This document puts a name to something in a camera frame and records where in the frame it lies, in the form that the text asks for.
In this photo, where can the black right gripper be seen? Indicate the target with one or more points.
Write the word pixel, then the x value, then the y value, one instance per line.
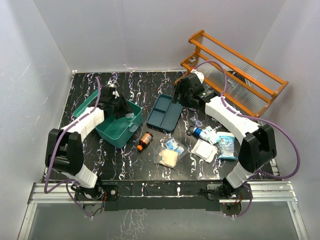
pixel 180 90

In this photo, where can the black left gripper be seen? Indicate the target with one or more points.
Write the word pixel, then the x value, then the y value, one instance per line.
pixel 125 108

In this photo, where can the white bottle green label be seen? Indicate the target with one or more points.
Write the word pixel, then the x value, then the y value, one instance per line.
pixel 130 116

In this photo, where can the blue divided tray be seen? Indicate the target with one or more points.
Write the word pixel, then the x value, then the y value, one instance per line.
pixel 164 114

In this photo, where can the teal medicine kit box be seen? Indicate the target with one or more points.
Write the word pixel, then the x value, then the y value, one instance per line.
pixel 117 132

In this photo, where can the amber medicine bottle orange cap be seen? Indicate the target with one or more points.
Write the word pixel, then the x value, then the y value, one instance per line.
pixel 144 141

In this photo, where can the blue cotton swab bag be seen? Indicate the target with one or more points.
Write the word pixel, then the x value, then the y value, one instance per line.
pixel 226 145

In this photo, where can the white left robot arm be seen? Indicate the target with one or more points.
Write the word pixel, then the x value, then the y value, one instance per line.
pixel 64 152

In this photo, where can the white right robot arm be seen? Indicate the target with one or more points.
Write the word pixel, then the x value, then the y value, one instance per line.
pixel 257 143

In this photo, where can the clear tape roll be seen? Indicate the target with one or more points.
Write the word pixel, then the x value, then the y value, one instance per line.
pixel 198 124

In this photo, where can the blue labelled spray bottle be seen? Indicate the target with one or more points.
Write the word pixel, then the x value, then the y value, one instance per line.
pixel 192 130

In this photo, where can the blue bandage packets bag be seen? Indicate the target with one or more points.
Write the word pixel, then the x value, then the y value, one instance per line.
pixel 175 145

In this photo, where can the white gauze pack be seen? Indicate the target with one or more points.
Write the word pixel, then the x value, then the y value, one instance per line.
pixel 204 150

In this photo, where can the cotton balls clear bag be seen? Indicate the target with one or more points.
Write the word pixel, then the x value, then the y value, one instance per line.
pixel 165 157

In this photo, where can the orange wooden shelf rack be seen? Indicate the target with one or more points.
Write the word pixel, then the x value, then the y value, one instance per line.
pixel 247 85

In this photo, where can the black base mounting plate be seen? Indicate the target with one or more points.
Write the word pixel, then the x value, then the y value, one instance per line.
pixel 158 195

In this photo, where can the aluminium frame rail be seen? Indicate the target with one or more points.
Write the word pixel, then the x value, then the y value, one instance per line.
pixel 256 191

